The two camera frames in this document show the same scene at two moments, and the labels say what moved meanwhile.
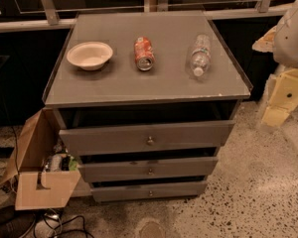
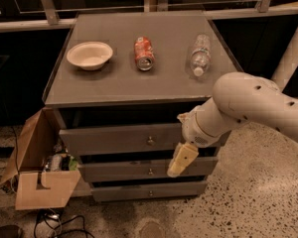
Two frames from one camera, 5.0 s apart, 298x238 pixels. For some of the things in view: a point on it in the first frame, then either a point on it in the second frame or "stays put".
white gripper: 292,39 -> 191,131
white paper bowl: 89,56 stays put
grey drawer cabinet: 147,101 stays put
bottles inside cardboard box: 60,161 stays put
